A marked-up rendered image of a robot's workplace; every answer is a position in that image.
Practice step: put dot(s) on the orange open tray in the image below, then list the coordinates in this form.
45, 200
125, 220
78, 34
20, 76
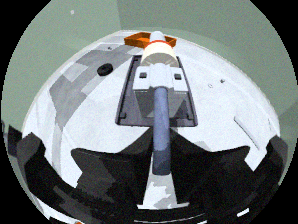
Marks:
141, 39

